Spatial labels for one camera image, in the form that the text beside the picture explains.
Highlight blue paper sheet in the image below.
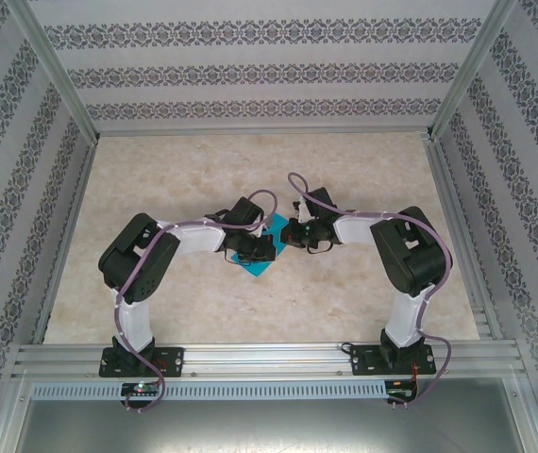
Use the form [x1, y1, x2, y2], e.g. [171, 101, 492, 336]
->
[229, 211, 290, 279]

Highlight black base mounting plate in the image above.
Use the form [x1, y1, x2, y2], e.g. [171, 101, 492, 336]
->
[349, 343, 439, 378]
[98, 346, 185, 378]

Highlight small circuit board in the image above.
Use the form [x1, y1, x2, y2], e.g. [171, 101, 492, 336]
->
[121, 381, 162, 397]
[385, 378, 420, 400]

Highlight grey metal panel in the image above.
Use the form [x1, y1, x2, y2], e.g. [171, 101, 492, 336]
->
[11, 398, 538, 453]

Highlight purple cable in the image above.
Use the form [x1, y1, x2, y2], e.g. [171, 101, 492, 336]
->
[113, 188, 279, 415]
[286, 172, 457, 410]

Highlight wide aluminium mounting rail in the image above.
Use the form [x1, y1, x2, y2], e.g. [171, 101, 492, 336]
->
[11, 342, 523, 378]

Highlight aluminium frame rail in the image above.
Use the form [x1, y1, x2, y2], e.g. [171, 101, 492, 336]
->
[422, 136, 504, 341]
[30, 139, 100, 344]
[92, 123, 435, 139]

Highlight slotted grey cable duct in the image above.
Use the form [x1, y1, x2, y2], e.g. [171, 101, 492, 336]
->
[30, 379, 389, 402]

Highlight aluminium frame post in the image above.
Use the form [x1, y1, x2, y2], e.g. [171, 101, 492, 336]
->
[7, 0, 100, 143]
[504, 377, 538, 453]
[0, 370, 32, 453]
[429, 0, 520, 141]

